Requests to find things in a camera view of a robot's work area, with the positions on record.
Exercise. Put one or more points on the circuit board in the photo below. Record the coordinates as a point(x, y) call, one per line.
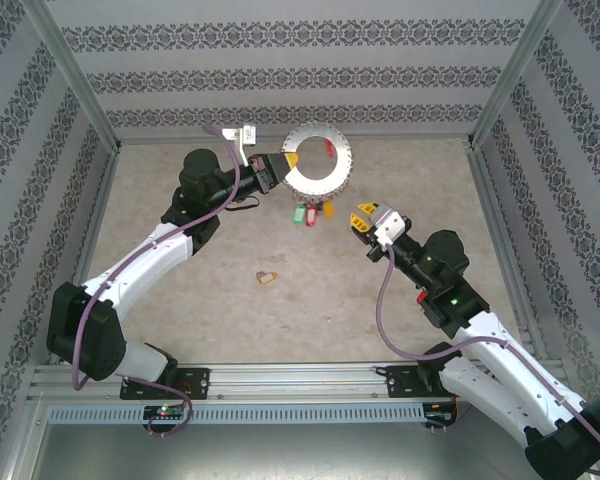
point(437, 417)
point(165, 411)

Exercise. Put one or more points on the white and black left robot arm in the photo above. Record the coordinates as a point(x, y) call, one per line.
point(145, 260)

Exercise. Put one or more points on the aluminium right side rail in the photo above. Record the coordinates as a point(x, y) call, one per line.
point(490, 200)

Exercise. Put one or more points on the left circuit board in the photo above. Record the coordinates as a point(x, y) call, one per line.
point(165, 411)

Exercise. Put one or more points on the aluminium left side rail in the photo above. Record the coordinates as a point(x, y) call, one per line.
point(99, 210)

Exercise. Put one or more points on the yellow key tag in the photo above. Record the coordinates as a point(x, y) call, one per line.
point(328, 210)

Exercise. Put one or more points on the aluminium left frame post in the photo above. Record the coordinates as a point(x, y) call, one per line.
point(75, 75)

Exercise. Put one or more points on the black mounting plate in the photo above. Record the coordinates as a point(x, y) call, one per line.
point(400, 382)
point(195, 382)

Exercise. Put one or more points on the orange key tag with key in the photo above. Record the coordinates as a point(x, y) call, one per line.
point(267, 278)

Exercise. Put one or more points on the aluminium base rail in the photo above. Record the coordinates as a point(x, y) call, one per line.
point(290, 380)

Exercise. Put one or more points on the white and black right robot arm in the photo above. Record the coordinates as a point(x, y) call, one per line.
point(500, 380)

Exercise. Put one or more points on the aluminium right frame post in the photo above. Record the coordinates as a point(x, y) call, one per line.
point(515, 75)

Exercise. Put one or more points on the green key tag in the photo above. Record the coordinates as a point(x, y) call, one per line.
point(298, 215)

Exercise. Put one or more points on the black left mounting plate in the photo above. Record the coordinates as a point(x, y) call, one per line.
point(195, 382)

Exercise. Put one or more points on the grey metal sheet panel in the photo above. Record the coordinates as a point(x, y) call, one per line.
point(300, 455)

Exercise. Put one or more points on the right circuit board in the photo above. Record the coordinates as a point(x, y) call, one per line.
point(437, 417)

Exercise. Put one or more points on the metal disc with key rings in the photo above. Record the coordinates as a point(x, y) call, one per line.
point(342, 165)

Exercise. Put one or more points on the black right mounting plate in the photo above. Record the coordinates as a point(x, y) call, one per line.
point(400, 382)

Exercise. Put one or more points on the aluminium frame post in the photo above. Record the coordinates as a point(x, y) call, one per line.
point(515, 75)
point(75, 75)

